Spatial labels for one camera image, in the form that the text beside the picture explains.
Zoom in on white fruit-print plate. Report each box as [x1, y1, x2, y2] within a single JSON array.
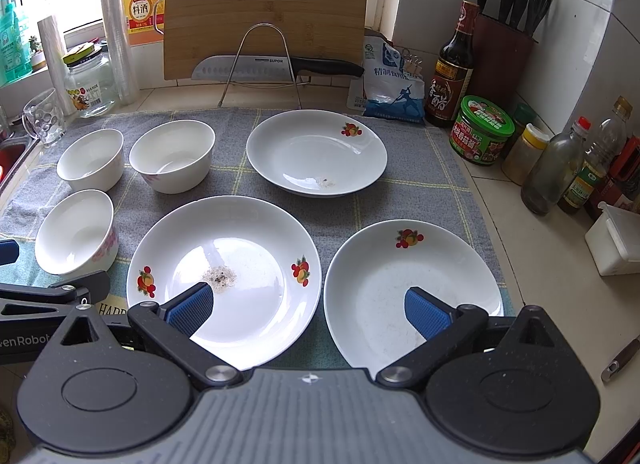
[[323, 219, 503, 376], [245, 109, 388, 198]]

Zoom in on clear bottle red cap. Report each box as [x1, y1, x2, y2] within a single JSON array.
[[521, 116, 591, 216]]

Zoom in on metal binder clips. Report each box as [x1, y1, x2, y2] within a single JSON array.
[[401, 48, 423, 78]]

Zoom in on white floral bowl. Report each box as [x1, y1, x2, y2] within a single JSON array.
[[35, 190, 119, 277], [129, 119, 216, 194]]

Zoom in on yellow label oil bottle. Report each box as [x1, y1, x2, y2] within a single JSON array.
[[558, 95, 632, 215]]

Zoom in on short plastic wrap roll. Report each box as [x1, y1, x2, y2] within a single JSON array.
[[37, 15, 76, 117]]

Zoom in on green dish soap bottle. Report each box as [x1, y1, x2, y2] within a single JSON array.
[[0, 0, 32, 86]]

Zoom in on small potted plant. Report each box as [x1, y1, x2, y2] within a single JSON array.
[[29, 36, 46, 72]]

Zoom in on bamboo cutting board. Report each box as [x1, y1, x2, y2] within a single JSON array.
[[163, 0, 367, 80]]

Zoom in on green lidded sauce jar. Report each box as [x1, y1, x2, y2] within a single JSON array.
[[449, 95, 515, 166]]

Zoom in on clear glass cup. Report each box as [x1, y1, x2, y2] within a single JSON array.
[[22, 88, 66, 146]]

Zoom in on clear glass jar green lid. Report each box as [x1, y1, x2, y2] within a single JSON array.
[[63, 42, 118, 118]]

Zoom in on dark vinegar bottle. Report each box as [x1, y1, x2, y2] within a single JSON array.
[[424, 0, 480, 127]]

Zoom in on grey checked dish mat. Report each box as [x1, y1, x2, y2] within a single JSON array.
[[0, 107, 516, 371]]

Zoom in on blue white salt bag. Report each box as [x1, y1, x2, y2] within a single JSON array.
[[347, 34, 425, 124]]

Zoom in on white plastic container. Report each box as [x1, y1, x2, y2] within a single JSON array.
[[585, 202, 640, 276]]

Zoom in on yellow lid spice jar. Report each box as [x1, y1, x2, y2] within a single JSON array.
[[501, 124, 550, 185]]

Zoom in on metal wire board stand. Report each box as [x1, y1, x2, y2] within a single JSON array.
[[217, 22, 303, 109]]

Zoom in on dark red knife block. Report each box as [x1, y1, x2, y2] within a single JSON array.
[[466, 14, 537, 110]]

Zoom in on white plate with food residue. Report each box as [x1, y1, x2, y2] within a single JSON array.
[[127, 196, 322, 371]]

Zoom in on white floral bowl front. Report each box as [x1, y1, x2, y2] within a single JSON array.
[[35, 190, 119, 277]]

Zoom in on black-handled kitchen knife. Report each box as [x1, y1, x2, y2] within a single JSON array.
[[191, 55, 364, 82]]

